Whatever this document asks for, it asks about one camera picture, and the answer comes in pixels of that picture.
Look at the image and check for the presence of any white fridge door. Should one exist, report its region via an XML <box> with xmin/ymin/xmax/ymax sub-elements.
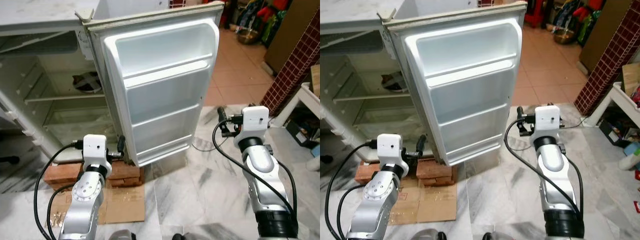
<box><xmin>75</xmin><ymin>1</ymin><xmax>225</xmax><ymax>168</ymax></box>
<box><xmin>377</xmin><ymin>1</ymin><xmax>528</xmax><ymax>167</ymax></box>

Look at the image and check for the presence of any round steel bowl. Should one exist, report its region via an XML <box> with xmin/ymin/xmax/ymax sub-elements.
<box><xmin>71</xmin><ymin>71</ymin><xmax>104</xmax><ymax>95</ymax></box>
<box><xmin>381</xmin><ymin>71</ymin><xmax>407</xmax><ymax>94</ymax></box>

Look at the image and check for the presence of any white tape cross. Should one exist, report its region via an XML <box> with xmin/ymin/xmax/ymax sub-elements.
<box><xmin>383</xmin><ymin>74</ymin><xmax>406</xmax><ymax>92</ymax></box>
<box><xmin>75</xmin><ymin>74</ymin><xmax>101</xmax><ymax>92</ymax></box>

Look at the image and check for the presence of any purple snack packet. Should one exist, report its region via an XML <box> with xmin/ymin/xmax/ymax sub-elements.
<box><xmin>73</xmin><ymin>73</ymin><xmax>102</xmax><ymax>93</ymax></box>
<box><xmin>382</xmin><ymin>73</ymin><xmax>406</xmax><ymax>93</ymax></box>

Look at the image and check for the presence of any glass fridge shelf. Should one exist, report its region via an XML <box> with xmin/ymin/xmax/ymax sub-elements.
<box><xmin>332</xmin><ymin>90</ymin><xmax>411</xmax><ymax>103</ymax></box>
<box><xmin>22</xmin><ymin>90</ymin><xmax>107</xmax><ymax>103</ymax></box>

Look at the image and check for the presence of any clear crisper drawer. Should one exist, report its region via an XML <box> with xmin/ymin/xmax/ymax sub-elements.
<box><xmin>352</xmin><ymin>107</ymin><xmax>421</xmax><ymax>143</ymax></box>
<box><xmin>42</xmin><ymin>107</ymin><xmax>116</xmax><ymax>143</ymax></box>

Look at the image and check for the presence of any plain brown cardboard sheet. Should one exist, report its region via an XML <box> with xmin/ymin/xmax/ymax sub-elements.
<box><xmin>97</xmin><ymin>182</ymin><xmax>147</xmax><ymax>225</ymax></box>
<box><xmin>415</xmin><ymin>182</ymin><xmax>458</xmax><ymax>223</ymax></box>

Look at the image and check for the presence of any black box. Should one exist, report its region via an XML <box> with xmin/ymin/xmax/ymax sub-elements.
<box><xmin>599</xmin><ymin>120</ymin><xmax>631</xmax><ymax>148</ymax></box>
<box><xmin>286</xmin><ymin>120</ymin><xmax>316</xmax><ymax>148</ymax></box>

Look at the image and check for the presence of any white shelf rack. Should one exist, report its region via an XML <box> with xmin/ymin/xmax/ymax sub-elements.
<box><xmin>582</xmin><ymin>82</ymin><xmax>640</xmax><ymax>128</ymax></box>
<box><xmin>272</xmin><ymin>82</ymin><xmax>321</xmax><ymax>128</ymax></box>

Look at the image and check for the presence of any grey robot left leg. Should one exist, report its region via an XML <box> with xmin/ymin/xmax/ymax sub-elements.
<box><xmin>107</xmin><ymin>229</ymin><xmax>137</xmax><ymax>240</ymax></box>
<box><xmin>414</xmin><ymin>229</ymin><xmax>448</xmax><ymax>240</ymax></box>

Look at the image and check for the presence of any brass bowl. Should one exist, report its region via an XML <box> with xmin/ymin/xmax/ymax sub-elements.
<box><xmin>552</xmin><ymin>27</ymin><xmax>578</xmax><ymax>46</ymax></box>
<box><xmin>236</xmin><ymin>27</ymin><xmax>261</xmax><ymax>46</ymax></box>

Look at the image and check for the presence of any brown cardboard box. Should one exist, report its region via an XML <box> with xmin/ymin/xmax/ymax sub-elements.
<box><xmin>621</xmin><ymin>64</ymin><xmax>640</xmax><ymax>96</ymax></box>
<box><xmin>311</xmin><ymin>65</ymin><xmax>321</xmax><ymax>96</ymax></box>

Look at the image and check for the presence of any brown wooden cabinet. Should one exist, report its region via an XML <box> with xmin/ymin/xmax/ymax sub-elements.
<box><xmin>579</xmin><ymin>0</ymin><xmax>633</xmax><ymax>76</ymax></box>
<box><xmin>263</xmin><ymin>0</ymin><xmax>321</xmax><ymax>76</ymax></box>

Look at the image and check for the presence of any white plastic bottle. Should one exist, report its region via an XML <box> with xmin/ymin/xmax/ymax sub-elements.
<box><xmin>620</xmin><ymin>142</ymin><xmax>640</xmax><ymax>171</ymax></box>

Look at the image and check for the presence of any freezer compartment flap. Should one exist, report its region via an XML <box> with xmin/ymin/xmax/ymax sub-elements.
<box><xmin>320</xmin><ymin>32</ymin><xmax>386</xmax><ymax>56</ymax></box>

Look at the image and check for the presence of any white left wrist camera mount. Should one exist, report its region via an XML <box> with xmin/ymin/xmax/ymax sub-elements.
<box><xmin>81</xmin><ymin>134</ymin><xmax>113</xmax><ymax>168</ymax></box>
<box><xmin>376</xmin><ymin>133</ymin><xmax>408</xmax><ymax>168</ymax></box>

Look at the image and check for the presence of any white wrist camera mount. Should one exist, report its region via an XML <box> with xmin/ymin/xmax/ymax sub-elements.
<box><xmin>376</xmin><ymin>133</ymin><xmax>408</xmax><ymax>168</ymax></box>
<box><xmin>534</xmin><ymin>105</ymin><xmax>562</xmax><ymax>136</ymax></box>
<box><xmin>81</xmin><ymin>134</ymin><xmax>113</xmax><ymax>168</ymax></box>
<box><xmin>241</xmin><ymin>105</ymin><xmax>271</xmax><ymax>136</ymax></box>

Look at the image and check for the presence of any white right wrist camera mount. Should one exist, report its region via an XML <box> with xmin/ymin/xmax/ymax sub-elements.
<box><xmin>534</xmin><ymin>105</ymin><xmax>562</xmax><ymax>136</ymax></box>
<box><xmin>241</xmin><ymin>105</ymin><xmax>271</xmax><ymax>136</ymax></box>

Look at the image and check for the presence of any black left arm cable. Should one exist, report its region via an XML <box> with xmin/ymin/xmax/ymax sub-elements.
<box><xmin>33</xmin><ymin>141</ymin><xmax>85</xmax><ymax>240</ymax></box>
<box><xmin>46</xmin><ymin>182</ymin><xmax>76</xmax><ymax>240</ymax></box>
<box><xmin>336</xmin><ymin>184</ymin><xmax>371</xmax><ymax>240</ymax></box>
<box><xmin>324</xmin><ymin>141</ymin><xmax>379</xmax><ymax>240</ymax></box>

